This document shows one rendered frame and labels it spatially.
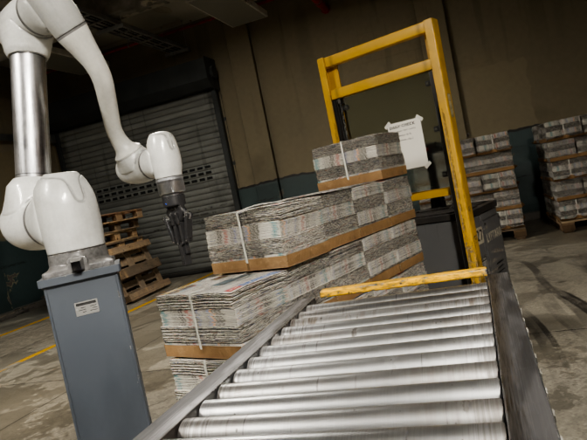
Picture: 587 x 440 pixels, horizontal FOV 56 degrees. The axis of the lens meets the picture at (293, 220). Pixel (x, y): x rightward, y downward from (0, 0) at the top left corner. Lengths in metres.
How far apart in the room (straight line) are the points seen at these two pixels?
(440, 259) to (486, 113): 5.43
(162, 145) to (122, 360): 0.69
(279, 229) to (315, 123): 7.05
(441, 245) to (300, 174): 5.85
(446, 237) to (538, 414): 2.69
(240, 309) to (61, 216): 0.61
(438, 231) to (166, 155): 1.95
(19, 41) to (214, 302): 0.98
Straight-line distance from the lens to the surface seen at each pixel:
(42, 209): 1.60
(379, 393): 0.82
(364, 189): 2.53
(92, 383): 1.60
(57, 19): 1.80
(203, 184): 9.61
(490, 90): 8.67
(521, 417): 0.70
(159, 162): 1.85
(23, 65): 1.88
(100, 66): 1.82
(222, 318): 1.82
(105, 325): 1.57
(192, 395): 0.97
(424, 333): 1.05
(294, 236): 2.01
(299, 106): 9.05
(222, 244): 2.14
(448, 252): 3.37
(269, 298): 1.91
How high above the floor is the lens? 1.10
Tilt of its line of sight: 3 degrees down
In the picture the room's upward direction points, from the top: 11 degrees counter-clockwise
